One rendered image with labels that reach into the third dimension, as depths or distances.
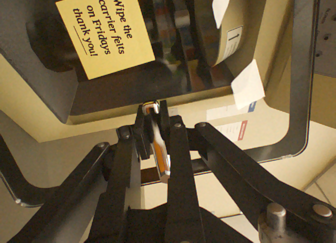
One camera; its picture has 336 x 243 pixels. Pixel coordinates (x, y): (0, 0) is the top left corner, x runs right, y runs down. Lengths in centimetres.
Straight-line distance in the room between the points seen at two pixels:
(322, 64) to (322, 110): 9
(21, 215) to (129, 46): 34
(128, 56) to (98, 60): 3
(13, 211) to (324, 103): 53
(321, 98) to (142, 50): 29
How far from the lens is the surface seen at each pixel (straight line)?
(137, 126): 16
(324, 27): 34
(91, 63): 23
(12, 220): 43
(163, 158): 20
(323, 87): 38
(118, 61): 22
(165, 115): 17
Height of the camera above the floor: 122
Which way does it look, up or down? level
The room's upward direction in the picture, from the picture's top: 79 degrees clockwise
